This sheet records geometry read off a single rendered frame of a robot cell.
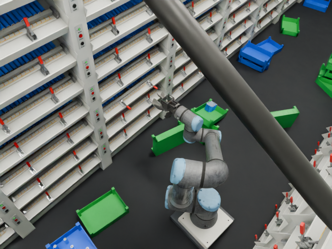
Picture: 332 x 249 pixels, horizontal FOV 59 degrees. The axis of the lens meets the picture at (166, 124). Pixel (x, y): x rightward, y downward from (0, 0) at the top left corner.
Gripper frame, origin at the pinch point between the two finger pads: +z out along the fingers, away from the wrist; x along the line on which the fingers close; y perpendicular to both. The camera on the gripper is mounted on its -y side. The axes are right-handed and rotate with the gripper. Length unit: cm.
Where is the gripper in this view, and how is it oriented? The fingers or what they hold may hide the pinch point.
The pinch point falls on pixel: (154, 98)
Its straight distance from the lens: 192.8
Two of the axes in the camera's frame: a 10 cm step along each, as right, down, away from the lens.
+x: -6.6, 5.7, -4.8
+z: -7.5, -5.3, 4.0
